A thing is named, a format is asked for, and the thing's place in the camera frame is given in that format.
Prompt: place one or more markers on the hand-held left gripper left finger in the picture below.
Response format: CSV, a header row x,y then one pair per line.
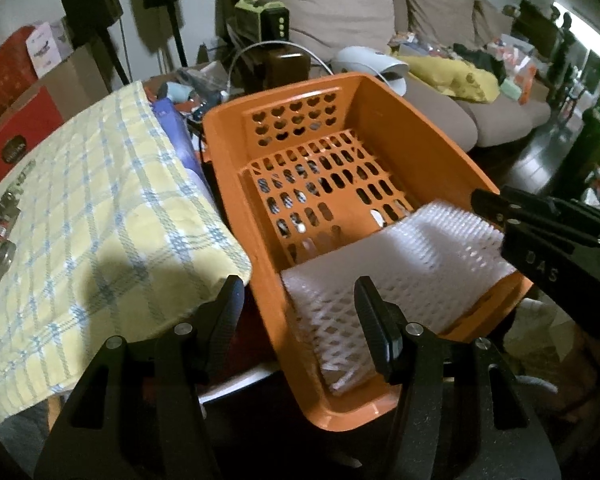
x,y
227,310

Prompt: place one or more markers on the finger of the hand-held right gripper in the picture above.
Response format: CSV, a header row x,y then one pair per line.
x,y
530,210

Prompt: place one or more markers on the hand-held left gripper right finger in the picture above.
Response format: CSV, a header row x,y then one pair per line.
x,y
375,330

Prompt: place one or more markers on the white foam net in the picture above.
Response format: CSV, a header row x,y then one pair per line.
x,y
405,270

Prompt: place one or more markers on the orange plastic basket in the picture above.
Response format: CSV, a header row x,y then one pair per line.
x,y
420,145

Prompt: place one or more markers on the green clothes clip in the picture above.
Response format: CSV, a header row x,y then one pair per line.
x,y
24,170

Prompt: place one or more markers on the brown sofa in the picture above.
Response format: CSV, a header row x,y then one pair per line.
x,y
445,110

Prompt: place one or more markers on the pile of colourful packages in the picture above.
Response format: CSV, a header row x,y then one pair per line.
x,y
515,60

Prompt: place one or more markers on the yellow cloth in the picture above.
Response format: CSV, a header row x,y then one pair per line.
x,y
450,80

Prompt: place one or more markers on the yellow plaid tablecloth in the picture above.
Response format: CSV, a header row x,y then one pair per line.
x,y
105,210

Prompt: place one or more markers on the purple package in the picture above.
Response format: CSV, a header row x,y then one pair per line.
x,y
177,135

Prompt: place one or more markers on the dark wooden cabinet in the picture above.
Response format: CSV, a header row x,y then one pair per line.
x,y
540,27

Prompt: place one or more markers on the bright window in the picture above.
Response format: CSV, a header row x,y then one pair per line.
x,y
580,20

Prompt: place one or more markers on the white curved device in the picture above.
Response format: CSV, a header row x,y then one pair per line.
x,y
365,62

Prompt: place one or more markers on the pale blue plastic tube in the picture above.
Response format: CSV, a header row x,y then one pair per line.
x,y
180,92

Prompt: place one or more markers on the open cardboard carton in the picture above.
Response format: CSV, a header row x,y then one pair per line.
x,y
200,80

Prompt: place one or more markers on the dark brown appliance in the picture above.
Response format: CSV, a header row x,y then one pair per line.
x,y
282,67

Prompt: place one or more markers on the red gift box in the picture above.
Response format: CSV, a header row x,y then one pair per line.
x,y
20,135

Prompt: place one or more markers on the large cardboard box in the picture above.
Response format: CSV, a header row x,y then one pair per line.
x,y
80,80

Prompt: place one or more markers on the large brown sofa cushion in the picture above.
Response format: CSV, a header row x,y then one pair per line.
x,y
330,10

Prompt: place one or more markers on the green portable radio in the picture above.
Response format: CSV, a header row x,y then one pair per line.
x,y
262,17

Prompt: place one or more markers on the red patterned bag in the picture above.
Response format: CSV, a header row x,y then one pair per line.
x,y
5,60

